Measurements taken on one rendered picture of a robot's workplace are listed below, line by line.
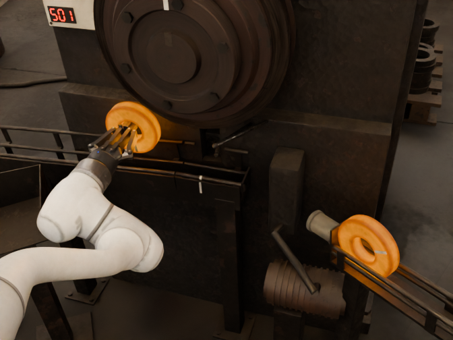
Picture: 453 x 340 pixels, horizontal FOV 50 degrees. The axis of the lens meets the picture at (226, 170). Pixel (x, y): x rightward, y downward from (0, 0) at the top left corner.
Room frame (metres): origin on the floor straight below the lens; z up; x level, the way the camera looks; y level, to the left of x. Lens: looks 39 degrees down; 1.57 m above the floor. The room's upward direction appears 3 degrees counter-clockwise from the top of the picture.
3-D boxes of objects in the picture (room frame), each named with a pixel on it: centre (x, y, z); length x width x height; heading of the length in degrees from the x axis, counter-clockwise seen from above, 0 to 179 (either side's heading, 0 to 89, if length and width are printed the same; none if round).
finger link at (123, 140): (1.06, 0.27, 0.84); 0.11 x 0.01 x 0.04; 159
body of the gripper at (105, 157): (1.00, 0.31, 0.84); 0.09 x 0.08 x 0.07; 161
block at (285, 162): (1.01, -0.16, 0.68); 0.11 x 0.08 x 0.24; 160
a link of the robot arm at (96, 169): (0.93, 0.33, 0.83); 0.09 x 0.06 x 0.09; 71
